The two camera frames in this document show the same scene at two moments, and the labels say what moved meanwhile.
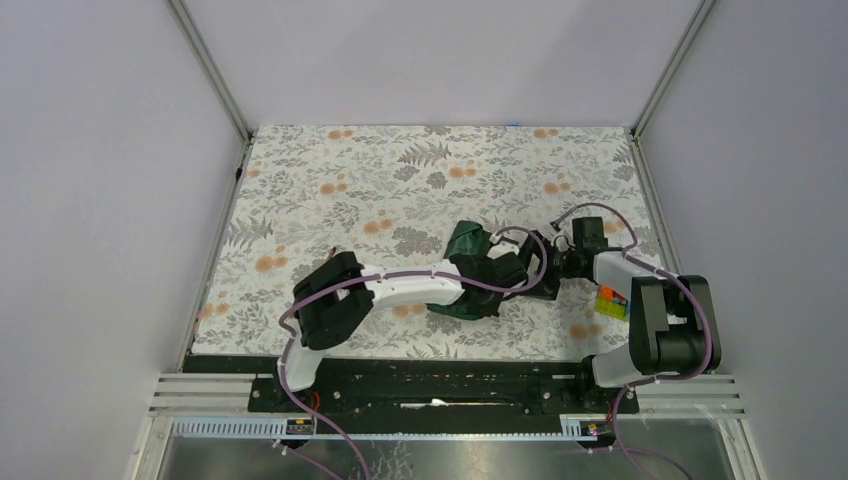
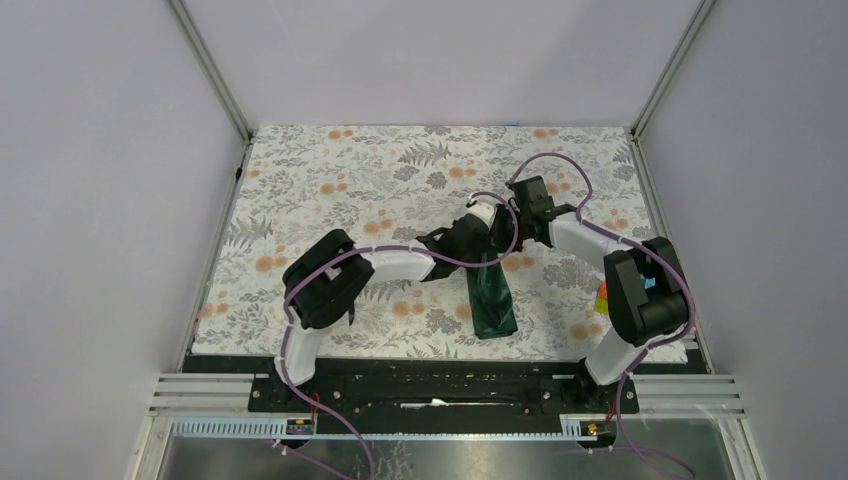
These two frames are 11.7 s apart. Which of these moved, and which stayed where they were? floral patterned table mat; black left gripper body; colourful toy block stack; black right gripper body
Moved: black right gripper body; black left gripper body
Stayed: colourful toy block stack; floral patterned table mat
